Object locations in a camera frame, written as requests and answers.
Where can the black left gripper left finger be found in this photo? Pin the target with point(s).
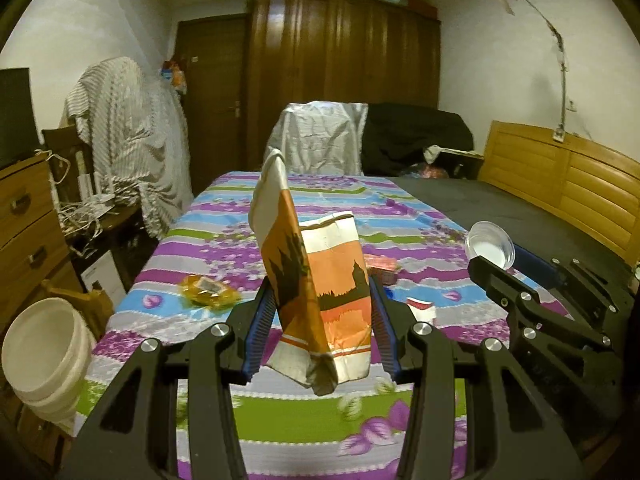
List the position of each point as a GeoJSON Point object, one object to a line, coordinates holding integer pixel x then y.
{"type": "Point", "coordinates": [132, 431]}

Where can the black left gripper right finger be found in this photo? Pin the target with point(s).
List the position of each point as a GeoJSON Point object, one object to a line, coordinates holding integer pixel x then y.
{"type": "Point", "coordinates": [513, 433]}

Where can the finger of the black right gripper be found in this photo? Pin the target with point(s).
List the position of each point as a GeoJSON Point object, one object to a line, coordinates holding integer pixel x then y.
{"type": "Point", "coordinates": [589, 294]}
{"type": "Point", "coordinates": [505, 284]}

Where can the white red medicine box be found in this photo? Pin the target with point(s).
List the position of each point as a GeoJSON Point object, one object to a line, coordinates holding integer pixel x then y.
{"type": "Point", "coordinates": [423, 311]}

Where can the orange paper bag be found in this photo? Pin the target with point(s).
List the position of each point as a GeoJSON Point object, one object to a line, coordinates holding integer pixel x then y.
{"type": "Point", "coordinates": [321, 283]}

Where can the wooden bed headboard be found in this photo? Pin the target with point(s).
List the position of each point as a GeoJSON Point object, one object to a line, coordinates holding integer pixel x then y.
{"type": "Point", "coordinates": [592, 187]}

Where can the dark grey mattress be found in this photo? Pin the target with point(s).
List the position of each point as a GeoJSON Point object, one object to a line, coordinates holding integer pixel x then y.
{"type": "Point", "coordinates": [468, 201]}

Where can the white plastic bucket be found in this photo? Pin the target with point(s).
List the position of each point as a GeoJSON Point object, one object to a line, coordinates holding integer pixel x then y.
{"type": "Point", "coordinates": [45, 355]}

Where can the pink juice carton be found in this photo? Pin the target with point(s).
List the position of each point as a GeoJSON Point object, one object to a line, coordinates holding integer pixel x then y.
{"type": "Point", "coordinates": [385, 269]}

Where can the colourful striped bed sheet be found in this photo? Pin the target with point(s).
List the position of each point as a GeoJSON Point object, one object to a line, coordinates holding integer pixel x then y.
{"type": "Point", "coordinates": [334, 312]}

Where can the yellow snack wrapper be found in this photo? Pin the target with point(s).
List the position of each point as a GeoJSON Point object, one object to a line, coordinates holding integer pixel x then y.
{"type": "Point", "coordinates": [203, 291]}

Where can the black cloth pile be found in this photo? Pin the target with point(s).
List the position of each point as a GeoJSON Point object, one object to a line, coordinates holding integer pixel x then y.
{"type": "Point", "coordinates": [395, 136]}

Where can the wooden drawer dresser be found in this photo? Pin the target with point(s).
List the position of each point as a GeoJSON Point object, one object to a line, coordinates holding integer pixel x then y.
{"type": "Point", "coordinates": [33, 247]}

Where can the white crumpled cloth cover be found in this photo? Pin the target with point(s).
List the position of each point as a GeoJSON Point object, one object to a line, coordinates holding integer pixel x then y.
{"type": "Point", "coordinates": [320, 137]}

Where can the wooden chair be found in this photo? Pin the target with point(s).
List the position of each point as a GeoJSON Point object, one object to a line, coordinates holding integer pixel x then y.
{"type": "Point", "coordinates": [71, 157]}

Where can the striped grey cloth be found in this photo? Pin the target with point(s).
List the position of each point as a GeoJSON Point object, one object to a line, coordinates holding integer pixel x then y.
{"type": "Point", "coordinates": [134, 123]}

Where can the black television screen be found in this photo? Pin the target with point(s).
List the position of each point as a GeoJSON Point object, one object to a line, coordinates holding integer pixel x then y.
{"type": "Point", "coordinates": [18, 131]}

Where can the dark wooden wardrobe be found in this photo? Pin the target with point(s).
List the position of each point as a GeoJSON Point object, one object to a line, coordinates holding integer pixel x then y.
{"type": "Point", "coordinates": [359, 51]}

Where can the dark wooden door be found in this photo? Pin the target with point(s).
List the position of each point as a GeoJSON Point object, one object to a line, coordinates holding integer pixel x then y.
{"type": "Point", "coordinates": [212, 53]}

